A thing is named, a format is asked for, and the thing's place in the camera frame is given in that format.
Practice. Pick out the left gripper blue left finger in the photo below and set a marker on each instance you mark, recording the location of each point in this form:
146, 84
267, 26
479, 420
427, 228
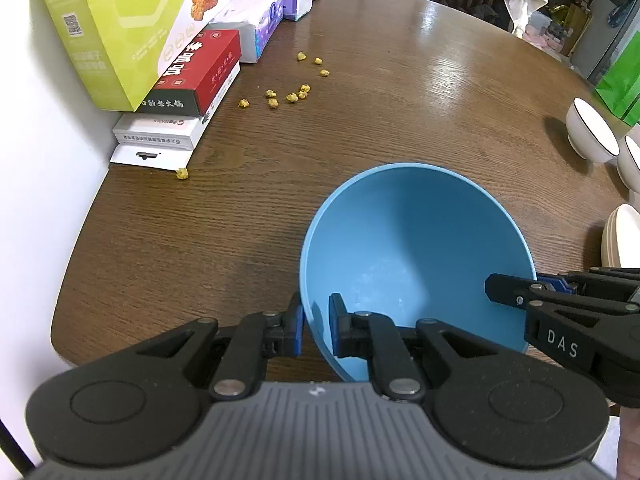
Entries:
245, 349

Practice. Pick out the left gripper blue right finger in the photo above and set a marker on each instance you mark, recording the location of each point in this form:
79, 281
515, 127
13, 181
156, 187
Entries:
375, 338

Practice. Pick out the cream plate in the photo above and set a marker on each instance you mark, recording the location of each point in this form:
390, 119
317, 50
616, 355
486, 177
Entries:
620, 244

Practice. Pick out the blue plastic bowl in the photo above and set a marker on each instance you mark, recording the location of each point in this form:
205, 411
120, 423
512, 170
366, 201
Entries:
411, 241

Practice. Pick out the white bowl black rim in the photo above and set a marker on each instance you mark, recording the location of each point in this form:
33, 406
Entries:
628, 163
589, 134

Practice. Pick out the person's right hand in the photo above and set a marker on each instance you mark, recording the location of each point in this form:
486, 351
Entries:
628, 454

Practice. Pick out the white flat boxes stack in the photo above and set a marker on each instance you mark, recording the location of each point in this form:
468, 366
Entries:
162, 141

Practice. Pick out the green paper shopping bag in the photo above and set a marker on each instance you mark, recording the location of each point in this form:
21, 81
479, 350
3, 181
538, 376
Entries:
619, 88

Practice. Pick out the red gift box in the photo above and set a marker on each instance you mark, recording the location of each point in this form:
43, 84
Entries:
192, 81

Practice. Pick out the purple tissue pack front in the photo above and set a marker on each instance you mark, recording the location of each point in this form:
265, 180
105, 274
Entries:
254, 20

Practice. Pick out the yellow-green snack box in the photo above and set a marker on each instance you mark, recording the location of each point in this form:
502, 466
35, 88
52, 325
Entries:
121, 48

